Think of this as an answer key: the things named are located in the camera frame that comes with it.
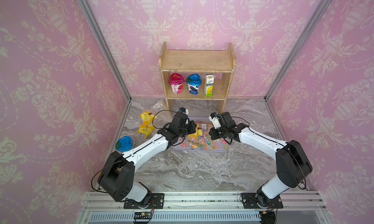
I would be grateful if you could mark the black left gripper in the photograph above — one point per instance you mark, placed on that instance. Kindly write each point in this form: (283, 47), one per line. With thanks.
(193, 128)

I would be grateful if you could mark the ziploc candy bag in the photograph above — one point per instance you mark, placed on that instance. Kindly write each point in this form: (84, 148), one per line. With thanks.
(146, 129)
(201, 131)
(156, 114)

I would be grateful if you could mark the pink lid yogurt cup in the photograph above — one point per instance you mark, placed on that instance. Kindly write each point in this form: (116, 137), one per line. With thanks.
(176, 82)

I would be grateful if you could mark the blue lid cup on table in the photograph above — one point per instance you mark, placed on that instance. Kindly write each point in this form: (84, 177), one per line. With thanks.
(124, 144)

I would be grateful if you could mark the pile of colourful candies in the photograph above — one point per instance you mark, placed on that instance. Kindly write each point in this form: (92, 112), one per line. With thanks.
(201, 142)

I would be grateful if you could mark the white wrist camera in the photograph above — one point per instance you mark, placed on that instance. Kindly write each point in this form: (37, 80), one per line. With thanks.
(184, 113)
(215, 118)

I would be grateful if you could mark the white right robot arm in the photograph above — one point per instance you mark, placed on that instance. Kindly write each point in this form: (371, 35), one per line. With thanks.
(292, 164)

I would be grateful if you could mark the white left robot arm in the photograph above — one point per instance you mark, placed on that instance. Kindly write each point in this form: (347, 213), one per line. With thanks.
(117, 175)

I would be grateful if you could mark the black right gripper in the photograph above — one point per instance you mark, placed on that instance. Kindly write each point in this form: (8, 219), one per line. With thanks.
(212, 132)

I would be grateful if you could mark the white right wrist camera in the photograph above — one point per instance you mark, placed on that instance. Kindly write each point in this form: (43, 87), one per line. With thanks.
(215, 118)

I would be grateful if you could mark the lavender plastic tray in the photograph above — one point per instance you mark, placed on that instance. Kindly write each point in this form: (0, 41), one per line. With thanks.
(216, 148)

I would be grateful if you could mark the blue lid yogurt cup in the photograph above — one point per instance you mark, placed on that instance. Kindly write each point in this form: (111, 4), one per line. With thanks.
(193, 81)

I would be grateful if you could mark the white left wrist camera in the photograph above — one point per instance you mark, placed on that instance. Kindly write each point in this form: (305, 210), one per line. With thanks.
(184, 113)

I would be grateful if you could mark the green white juice carton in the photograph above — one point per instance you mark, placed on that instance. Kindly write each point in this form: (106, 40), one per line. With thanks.
(209, 82)

